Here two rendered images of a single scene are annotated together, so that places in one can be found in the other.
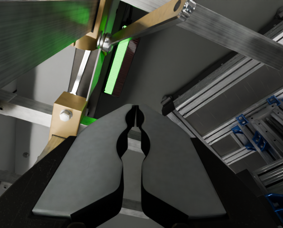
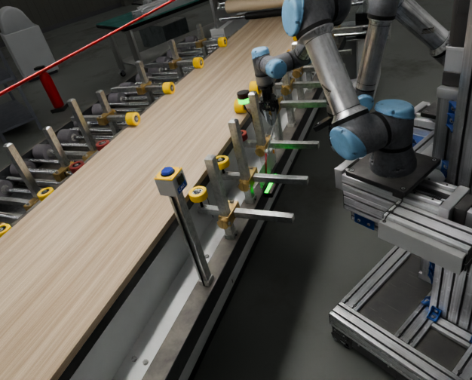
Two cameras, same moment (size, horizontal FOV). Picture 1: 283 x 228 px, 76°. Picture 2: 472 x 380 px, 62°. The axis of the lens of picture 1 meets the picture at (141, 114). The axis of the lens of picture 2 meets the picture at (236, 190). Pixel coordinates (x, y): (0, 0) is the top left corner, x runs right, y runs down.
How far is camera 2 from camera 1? 1.91 m
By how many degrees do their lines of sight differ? 87
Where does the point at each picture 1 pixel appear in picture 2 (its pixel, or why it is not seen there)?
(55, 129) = not seen: hidden behind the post
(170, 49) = (329, 288)
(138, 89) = (301, 330)
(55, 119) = not seen: hidden behind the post
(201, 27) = (291, 142)
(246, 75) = (399, 262)
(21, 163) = (189, 263)
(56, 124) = not seen: hidden behind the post
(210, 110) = (386, 301)
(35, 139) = (210, 242)
